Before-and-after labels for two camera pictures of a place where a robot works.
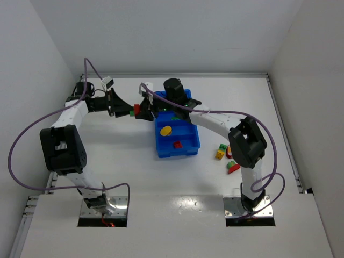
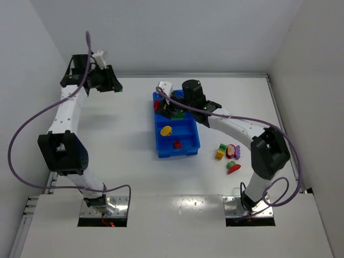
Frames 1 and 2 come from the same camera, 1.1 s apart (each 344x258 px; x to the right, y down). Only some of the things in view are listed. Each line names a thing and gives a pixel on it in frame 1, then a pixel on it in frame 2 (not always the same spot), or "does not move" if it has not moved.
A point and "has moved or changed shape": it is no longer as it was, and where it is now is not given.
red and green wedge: (233, 168) does not move
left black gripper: (110, 103) to (106, 80)
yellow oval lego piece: (166, 130) does not move
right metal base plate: (234, 208) does not move
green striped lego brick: (223, 147) does not move
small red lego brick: (177, 144) does not move
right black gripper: (151, 108) to (166, 108)
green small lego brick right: (230, 164) does not move
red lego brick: (137, 109) has moved or changed shape
